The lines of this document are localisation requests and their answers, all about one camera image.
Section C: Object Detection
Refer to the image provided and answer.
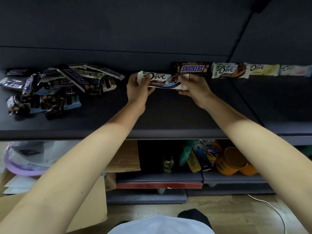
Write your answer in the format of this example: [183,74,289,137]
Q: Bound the cardboard box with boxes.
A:
[0,168,108,234]

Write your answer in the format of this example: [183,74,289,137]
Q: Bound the dark grey metal shelf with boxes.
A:
[0,0,312,205]

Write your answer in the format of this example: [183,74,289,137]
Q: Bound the person's black trousers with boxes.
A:
[177,208,213,229]

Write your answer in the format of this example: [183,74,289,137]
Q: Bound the white cable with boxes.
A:
[247,193,287,234]

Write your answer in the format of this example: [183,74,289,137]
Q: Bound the purple plastic basin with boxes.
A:
[4,142,50,177]

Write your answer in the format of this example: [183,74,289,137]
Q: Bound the Dove bar light blue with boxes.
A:
[279,64,312,78]

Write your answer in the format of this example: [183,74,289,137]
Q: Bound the Dove bar yellow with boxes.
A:
[246,63,280,77]

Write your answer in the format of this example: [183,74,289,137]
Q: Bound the Dove bar dark blue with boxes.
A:
[137,71,189,91]

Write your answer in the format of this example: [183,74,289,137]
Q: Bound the person's left forearm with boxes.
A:
[0,102,147,234]

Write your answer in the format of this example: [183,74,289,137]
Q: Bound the Dove bar brown hazelnut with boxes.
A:
[211,62,250,79]

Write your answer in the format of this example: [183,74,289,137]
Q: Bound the person's right hand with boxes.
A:
[176,74,217,109]

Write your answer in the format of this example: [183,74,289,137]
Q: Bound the yellow plastic bottle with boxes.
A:
[188,151,202,173]

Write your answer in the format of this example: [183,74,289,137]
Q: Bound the person's right forearm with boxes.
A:
[197,95,312,229]

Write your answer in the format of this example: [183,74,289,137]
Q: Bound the teal plastic bottle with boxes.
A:
[179,140,196,167]

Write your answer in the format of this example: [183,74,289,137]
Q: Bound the person's left hand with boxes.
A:
[126,73,156,117]

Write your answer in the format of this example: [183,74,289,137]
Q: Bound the pile of mixed chocolate bars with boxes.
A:
[0,62,125,120]

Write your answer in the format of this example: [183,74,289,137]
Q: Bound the dark blue carton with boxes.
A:
[194,141,213,172]

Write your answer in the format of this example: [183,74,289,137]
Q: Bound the clear plastic bag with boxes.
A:
[9,140,76,170]

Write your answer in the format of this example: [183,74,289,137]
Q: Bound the orange blue detergent bag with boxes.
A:
[200,139,224,166]

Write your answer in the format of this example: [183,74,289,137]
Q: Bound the Snickers bar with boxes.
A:
[173,61,213,76]

